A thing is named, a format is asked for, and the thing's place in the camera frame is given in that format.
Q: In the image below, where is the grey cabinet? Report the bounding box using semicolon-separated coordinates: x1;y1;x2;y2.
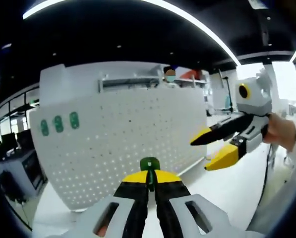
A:
0;148;48;196

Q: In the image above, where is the black monitor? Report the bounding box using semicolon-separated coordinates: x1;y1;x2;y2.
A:
0;132;17;152

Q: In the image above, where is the person's grey clothing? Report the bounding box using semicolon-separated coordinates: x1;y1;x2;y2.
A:
246;148;296;234

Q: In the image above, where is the person's right hand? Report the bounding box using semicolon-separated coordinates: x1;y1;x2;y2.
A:
262;113;296;152

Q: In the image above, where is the red blue banner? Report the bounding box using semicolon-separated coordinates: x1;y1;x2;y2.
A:
175;66;204;81

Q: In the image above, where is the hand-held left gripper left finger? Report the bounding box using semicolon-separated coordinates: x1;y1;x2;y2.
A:
74;170;150;238

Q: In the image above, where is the black kick scooter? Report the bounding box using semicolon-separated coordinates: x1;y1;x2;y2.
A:
213;75;234;116

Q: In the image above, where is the white desk partition panel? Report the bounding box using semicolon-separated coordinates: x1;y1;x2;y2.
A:
39;63;163;95

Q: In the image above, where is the small green peg piece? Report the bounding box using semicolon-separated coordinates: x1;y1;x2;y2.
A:
53;115;63;133

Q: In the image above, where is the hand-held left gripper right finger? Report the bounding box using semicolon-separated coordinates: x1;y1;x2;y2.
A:
154;170;237;238

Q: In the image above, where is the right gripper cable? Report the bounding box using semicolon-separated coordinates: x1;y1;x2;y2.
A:
258;145;274;208

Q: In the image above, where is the white perforated mounting plate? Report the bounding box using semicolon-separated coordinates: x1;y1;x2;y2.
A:
28;87;208;213

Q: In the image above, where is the curved ceiling light strip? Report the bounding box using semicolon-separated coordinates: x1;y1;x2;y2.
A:
147;0;239;65

